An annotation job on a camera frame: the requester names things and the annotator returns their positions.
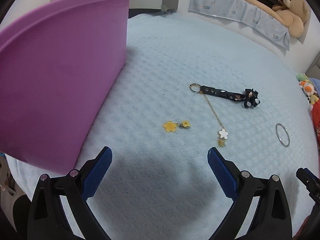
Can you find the large silver bangle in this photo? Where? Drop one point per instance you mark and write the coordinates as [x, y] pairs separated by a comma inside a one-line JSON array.
[[286, 142]]

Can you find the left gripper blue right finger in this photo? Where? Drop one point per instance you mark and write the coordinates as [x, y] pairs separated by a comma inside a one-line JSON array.
[[223, 173]]

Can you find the right hand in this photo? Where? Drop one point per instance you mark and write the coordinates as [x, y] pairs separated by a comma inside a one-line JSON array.
[[311, 230]]

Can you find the grey headboard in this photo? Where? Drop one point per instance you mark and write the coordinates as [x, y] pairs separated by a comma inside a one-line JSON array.
[[314, 69]]

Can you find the blue cloud pattern blanket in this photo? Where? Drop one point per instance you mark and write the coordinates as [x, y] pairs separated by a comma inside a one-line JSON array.
[[243, 12]]

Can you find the black floral strap keychain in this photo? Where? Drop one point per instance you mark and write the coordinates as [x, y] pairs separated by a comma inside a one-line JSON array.
[[249, 99]]

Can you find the purple plastic tub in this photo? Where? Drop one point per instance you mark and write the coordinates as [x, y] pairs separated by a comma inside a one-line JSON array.
[[58, 63]]

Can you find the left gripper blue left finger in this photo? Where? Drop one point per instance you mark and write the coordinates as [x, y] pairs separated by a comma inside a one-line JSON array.
[[93, 171]]

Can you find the tan teddy bear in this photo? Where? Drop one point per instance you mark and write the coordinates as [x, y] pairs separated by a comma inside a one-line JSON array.
[[290, 13]]

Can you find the light blue bed cover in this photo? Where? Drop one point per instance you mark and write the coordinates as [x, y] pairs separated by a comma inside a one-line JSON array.
[[159, 184]]

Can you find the yellow flower earrings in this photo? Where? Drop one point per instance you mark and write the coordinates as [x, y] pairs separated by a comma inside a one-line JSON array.
[[170, 126]]

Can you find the small plush toy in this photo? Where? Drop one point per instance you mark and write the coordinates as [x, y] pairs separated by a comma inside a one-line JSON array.
[[308, 87]]

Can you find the red patterned quilt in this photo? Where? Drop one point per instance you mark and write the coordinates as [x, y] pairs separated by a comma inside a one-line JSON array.
[[315, 115]]

